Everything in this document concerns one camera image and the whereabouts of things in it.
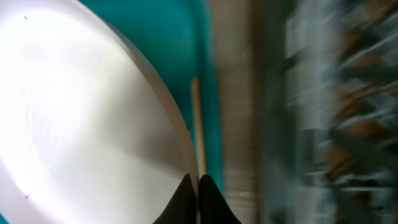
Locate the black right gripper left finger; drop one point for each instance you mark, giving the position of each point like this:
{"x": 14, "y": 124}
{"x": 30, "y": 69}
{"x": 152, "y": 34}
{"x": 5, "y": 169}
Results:
{"x": 181, "y": 209}

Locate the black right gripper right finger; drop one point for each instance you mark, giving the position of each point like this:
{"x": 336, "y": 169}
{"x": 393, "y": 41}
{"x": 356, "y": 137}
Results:
{"x": 213, "y": 207}

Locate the large pink plate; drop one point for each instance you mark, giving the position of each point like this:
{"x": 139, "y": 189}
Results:
{"x": 77, "y": 124}

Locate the wooden chopstick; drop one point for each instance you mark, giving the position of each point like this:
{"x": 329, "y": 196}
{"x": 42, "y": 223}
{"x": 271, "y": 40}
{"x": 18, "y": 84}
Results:
{"x": 198, "y": 126}

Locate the grey dishwasher rack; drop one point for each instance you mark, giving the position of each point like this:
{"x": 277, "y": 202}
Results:
{"x": 325, "y": 88}

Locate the teal plastic tray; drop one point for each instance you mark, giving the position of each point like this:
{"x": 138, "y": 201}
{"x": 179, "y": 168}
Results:
{"x": 171, "y": 46}

